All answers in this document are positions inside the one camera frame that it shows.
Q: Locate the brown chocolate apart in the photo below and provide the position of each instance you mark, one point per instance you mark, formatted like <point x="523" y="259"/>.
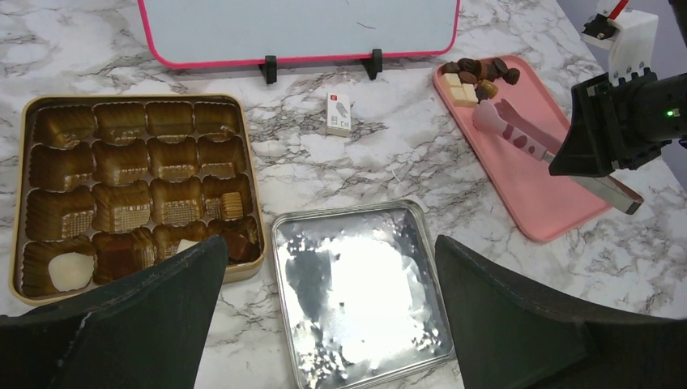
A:
<point x="240" y="248"/>

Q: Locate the chocolate pile on tray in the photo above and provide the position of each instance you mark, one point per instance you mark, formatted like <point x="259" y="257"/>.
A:
<point x="469" y="81"/>

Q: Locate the white round chocolate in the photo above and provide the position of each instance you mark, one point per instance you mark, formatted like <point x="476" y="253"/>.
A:
<point x="71" y="271"/>

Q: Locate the white chocolate piece front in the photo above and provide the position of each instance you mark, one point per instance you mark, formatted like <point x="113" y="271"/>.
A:
<point x="185" y="244"/>

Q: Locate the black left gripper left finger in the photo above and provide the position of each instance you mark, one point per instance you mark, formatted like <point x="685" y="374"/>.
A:
<point x="146" y="330"/>

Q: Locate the silver tin lid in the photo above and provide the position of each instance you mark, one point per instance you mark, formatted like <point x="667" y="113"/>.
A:
<point x="359" y="294"/>

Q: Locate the black whiteboard stand right foot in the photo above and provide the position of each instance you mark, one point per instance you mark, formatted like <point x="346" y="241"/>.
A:
<point x="373" y="64"/>

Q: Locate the small white card box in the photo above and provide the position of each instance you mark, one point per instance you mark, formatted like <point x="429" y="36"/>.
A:
<point x="338" y="114"/>

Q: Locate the black whiteboard stand left foot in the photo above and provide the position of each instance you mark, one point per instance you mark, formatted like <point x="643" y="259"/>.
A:
<point x="269" y="69"/>

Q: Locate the black whiteboard stand foot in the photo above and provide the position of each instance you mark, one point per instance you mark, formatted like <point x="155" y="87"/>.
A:
<point x="373" y="64"/>
<point x="269" y="69"/>

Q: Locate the pink silicone tongs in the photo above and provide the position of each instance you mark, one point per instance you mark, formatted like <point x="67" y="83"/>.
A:
<point x="505" y="121"/>

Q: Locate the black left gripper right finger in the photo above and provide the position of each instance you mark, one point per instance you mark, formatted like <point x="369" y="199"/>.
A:
<point x="510" y="331"/>

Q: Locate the gold chocolate box tray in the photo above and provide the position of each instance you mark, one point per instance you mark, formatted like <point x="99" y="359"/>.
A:
<point x="150" y="168"/>

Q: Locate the pink-framed whiteboard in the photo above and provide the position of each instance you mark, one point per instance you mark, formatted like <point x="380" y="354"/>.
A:
<point x="205" y="33"/>

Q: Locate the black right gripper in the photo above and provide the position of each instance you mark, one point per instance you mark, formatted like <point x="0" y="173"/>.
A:
<point x="622" y="127"/>

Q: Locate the tan waffle chocolate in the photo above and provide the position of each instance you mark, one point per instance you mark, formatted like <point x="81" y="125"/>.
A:
<point x="231" y="206"/>

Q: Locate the dark brown chocolate front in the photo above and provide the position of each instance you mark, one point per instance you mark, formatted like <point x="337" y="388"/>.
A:
<point x="115" y="259"/>

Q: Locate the pink plastic tray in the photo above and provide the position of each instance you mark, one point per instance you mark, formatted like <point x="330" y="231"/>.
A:
<point x="542" y="206"/>

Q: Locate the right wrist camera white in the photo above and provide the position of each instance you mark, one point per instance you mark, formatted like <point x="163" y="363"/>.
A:
<point x="628" y="35"/>

